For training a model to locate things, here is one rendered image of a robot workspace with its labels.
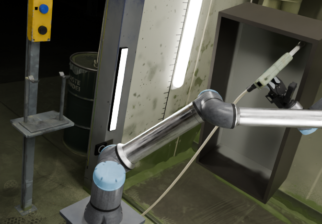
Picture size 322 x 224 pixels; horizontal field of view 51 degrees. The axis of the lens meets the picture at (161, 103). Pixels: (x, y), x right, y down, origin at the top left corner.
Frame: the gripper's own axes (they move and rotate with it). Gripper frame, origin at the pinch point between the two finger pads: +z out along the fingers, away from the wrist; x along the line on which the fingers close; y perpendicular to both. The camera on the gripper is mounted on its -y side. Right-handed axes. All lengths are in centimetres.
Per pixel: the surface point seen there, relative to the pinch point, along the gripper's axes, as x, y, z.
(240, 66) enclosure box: 50, 58, 8
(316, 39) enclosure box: 26.1, -16.1, -2.8
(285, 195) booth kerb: 55, 125, -109
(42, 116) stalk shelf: -72, 99, 68
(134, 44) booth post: 1, 71, 68
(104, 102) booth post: -31, 102, 52
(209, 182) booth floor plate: 24, 160, -59
